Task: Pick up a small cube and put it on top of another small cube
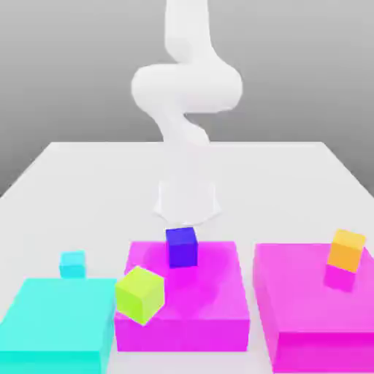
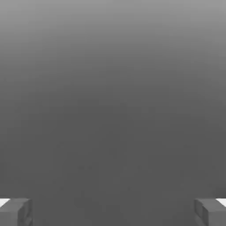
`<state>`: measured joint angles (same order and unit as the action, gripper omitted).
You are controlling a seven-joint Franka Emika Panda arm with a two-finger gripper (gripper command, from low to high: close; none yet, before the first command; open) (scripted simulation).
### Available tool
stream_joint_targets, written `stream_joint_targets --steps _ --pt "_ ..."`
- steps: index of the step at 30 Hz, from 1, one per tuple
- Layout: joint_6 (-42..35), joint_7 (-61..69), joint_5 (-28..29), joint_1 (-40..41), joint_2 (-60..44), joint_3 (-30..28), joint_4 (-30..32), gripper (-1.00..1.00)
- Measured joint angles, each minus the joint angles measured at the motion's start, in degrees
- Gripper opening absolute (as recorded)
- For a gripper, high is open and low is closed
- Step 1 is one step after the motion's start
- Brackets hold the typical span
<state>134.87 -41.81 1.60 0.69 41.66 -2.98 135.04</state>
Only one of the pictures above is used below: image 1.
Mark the small blue cube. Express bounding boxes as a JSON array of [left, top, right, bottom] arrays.
[[165, 226, 199, 269]]

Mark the small yellow-green cube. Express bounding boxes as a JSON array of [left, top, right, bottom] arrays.
[[114, 265, 166, 327]]

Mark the small cyan cube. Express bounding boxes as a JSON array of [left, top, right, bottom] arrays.
[[58, 250, 87, 279]]

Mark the small orange cube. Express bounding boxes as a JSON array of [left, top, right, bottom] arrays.
[[327, 229, 367, 274]]

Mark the large magenta box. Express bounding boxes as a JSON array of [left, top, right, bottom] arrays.
[[113, 240, 251, 353], [253, 243, 374, 374]]

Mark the large cyan box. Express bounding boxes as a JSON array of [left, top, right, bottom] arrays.
[[0, 277, 118, 374]]

